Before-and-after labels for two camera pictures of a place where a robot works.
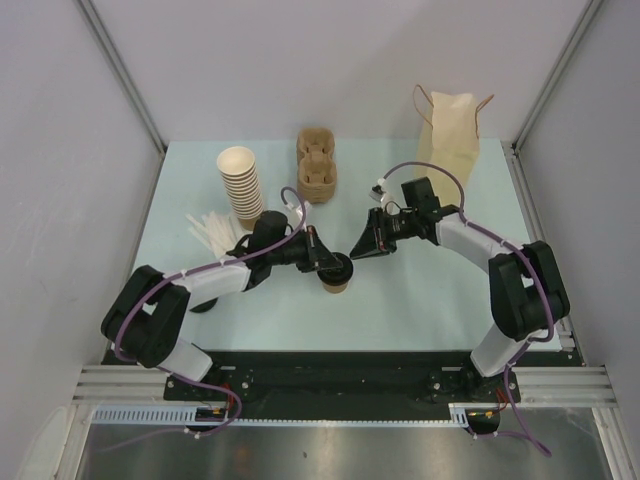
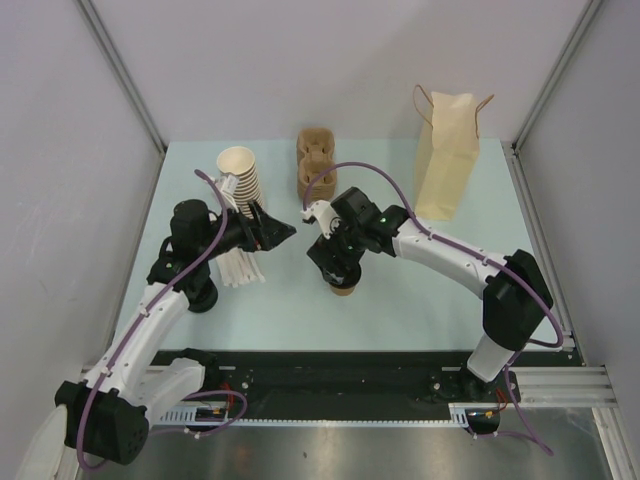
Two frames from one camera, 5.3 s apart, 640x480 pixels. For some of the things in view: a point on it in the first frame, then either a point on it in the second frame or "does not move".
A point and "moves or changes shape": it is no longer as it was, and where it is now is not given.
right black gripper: (376, 238) -> (323, 251)
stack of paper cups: (238, 169) does not move
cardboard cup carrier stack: (317, 171) does not move
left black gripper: (316, 255) -> (260, 233)
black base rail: (356, 386) does not move
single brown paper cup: (335, 288) moves or changes shape
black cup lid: (337, 275) moves or changes shape
